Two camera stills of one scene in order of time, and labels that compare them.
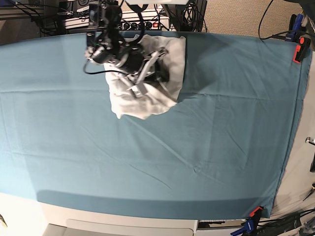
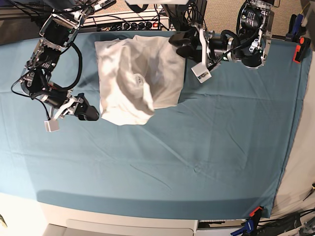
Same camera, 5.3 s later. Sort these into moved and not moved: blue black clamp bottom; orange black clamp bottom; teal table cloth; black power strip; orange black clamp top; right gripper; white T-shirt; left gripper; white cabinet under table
Moved: right gripper; left gripper; white T-shirt
Not moved: teal table cloth; orange black clamp top; orange black clamp bottom; black power strip; blue black clamp bottom; white cabinet under table
